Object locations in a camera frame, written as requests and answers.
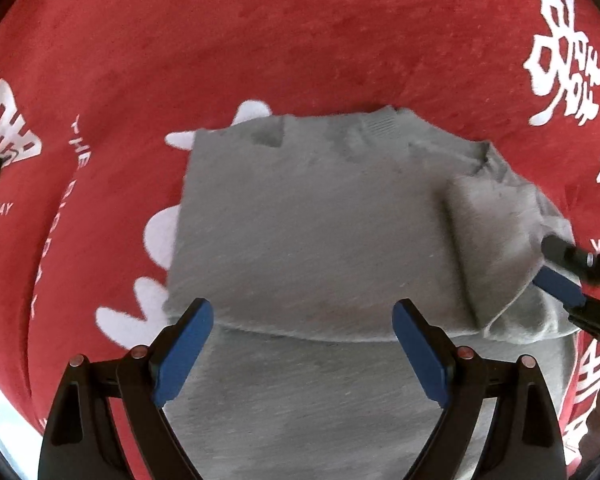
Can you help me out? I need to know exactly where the red printed blanket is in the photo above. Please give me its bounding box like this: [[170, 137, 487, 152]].
[[0, 0, 600, 480]]

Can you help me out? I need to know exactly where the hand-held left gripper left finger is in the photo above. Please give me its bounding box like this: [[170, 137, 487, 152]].
[[37, 298, 215, 480]]

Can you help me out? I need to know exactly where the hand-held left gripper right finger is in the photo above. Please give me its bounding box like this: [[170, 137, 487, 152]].
[[391, 298, 567, 480]]

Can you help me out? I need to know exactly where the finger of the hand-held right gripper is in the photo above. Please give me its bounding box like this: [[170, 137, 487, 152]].
[[533, 266, 600, 349], [541, 234, 600, 303]]

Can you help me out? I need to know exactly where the grey sweater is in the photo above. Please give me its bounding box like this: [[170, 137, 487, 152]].
[[162, 105, 581, 480]]

